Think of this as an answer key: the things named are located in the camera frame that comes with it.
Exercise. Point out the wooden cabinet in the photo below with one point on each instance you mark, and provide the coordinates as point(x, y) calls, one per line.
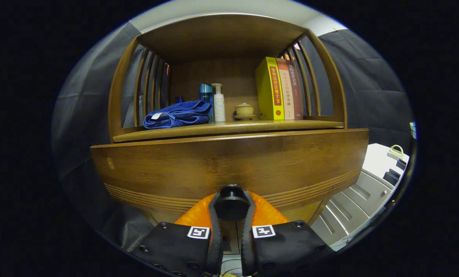
point(214, 38)

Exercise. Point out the pale yellow tape dispenser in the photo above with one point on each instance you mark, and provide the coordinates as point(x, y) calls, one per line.
point(395, 154)

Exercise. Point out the orange white book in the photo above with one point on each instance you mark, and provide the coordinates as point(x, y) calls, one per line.
point(288, 96)

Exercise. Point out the white pump bottle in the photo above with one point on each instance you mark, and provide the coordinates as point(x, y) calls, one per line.
point(219, 107)

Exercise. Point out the brown book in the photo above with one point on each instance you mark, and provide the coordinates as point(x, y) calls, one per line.
point(297, 96)

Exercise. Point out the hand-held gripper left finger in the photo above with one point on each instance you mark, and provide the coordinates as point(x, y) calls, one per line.
point(215, 254)

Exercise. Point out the small black block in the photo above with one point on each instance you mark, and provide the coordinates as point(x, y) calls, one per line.
point(401, 164)

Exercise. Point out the beige lidded tea bowl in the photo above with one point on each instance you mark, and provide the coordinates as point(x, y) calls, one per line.
point(244, 110)

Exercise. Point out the yellow book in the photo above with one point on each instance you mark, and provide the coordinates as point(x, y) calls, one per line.
point(266, 92)

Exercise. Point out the white drawer unit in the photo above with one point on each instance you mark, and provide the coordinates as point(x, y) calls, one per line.
point(371, 161)

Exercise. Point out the blue translucent bottle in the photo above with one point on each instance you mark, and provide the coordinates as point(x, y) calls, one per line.
point(205, 94)

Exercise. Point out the wooden countertop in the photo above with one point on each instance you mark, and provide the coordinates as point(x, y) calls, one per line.
point(252, 125)

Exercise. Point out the wooden drawer with black knob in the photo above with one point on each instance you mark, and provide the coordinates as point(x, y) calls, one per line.
point(214, 161)

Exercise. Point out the black tray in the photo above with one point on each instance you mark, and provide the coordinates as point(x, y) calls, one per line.
point(391, 177)

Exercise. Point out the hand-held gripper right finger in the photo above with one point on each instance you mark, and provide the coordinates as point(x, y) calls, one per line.
point(246, 254)

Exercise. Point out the blue folded towel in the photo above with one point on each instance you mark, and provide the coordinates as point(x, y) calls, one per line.
point(179, 113)

